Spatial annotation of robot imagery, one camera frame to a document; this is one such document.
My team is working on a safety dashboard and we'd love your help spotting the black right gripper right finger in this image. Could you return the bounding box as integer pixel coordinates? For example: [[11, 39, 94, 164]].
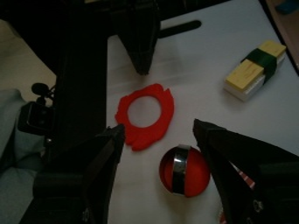
[[193, 118, 299, 224]]

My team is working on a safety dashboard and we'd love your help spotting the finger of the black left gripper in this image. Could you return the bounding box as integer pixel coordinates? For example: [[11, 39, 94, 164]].
[[110, 11, 162, 75]]

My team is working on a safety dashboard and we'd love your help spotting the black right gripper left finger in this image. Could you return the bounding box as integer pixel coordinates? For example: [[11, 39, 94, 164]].
[[19, 123, 127, 224]]

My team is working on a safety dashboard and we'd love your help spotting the red dough ring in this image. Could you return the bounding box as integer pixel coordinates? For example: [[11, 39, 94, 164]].
[[115, 83, 175, 152]]

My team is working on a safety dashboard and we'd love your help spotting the red white striped item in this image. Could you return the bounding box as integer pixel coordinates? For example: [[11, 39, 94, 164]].
[[218, 162, 258, 224]]

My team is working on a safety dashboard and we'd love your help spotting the person's grey trouser leg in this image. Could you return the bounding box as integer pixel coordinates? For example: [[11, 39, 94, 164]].
[[0, 88, 45, 224]]

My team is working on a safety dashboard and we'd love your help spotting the white cutting board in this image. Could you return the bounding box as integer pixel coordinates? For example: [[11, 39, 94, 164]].
[[107, 0, 299, 224]]

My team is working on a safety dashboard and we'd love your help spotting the black webcam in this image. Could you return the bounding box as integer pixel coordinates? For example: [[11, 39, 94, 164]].
[[17, 100, 57, 137]]

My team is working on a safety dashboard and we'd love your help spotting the yellow egg sushi toy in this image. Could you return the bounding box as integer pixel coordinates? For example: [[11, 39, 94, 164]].
[[223, 39, 287, 102]]

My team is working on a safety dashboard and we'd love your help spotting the pink brown tray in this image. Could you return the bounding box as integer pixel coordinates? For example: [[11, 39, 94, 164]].
[[266, 0, 299, 74]]

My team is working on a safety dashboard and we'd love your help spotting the blue tool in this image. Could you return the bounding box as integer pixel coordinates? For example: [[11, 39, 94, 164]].
[[275, 0, 299, 15]]

